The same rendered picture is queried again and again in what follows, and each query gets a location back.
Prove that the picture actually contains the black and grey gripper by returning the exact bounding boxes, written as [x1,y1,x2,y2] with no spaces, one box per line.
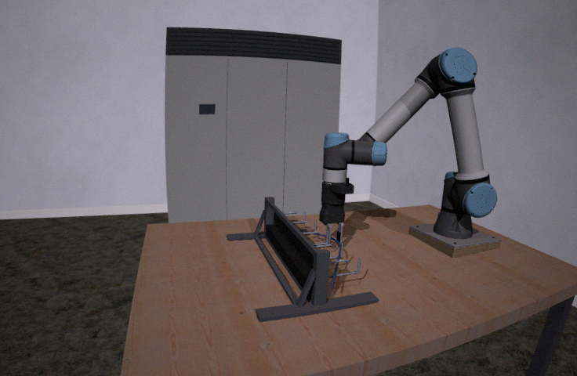
[319,169,354,244]

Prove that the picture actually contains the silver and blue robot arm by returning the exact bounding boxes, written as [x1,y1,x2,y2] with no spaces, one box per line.
[323,48,497,239]

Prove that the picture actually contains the grey rack with cable hooks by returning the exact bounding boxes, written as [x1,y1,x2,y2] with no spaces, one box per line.
[227,197,379,322]

